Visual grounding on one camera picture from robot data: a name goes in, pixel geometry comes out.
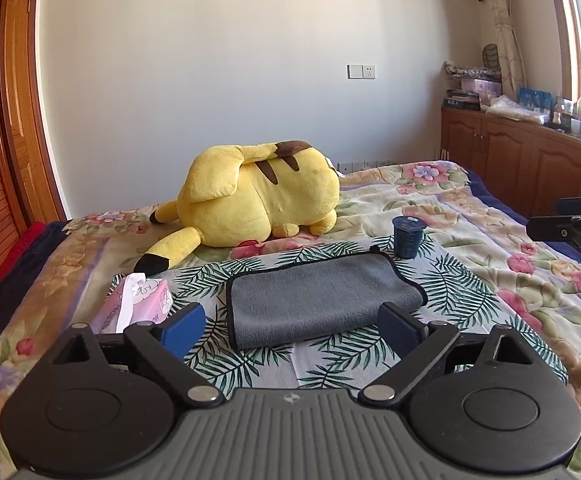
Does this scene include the wooden sideboard cabinet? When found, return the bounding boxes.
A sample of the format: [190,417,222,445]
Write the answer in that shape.
[440,106,581,218]

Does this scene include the red blanket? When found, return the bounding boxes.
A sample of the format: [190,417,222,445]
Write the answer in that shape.
[0,221,48,283]

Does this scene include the clutter pile on cabinet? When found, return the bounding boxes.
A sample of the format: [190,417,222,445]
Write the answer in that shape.
[443,44,581,136]

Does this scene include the wooden room door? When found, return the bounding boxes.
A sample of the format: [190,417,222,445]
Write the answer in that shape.
[0,0,66,224]

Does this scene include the pink tissue box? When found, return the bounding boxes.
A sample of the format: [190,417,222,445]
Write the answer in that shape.
[90,273,173,334]

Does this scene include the patterned beige curtain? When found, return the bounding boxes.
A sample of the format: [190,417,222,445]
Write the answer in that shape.
[487,0,526,99]

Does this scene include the floral bed cover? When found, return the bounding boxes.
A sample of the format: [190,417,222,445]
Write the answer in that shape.
[0,161,581,479]

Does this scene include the yellow Pikachu plush toy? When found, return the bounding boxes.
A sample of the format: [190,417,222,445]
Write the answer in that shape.
[133,140,341,276]

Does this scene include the dark blue plastic cup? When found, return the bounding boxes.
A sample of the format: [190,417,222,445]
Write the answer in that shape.
[393,216,427,259]

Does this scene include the purple grey microfiber towel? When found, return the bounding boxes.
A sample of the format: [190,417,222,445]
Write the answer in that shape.
[226,246,427,350]

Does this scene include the white wall socket plate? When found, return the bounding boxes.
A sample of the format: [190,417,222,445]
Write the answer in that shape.
[347,64,375,79]

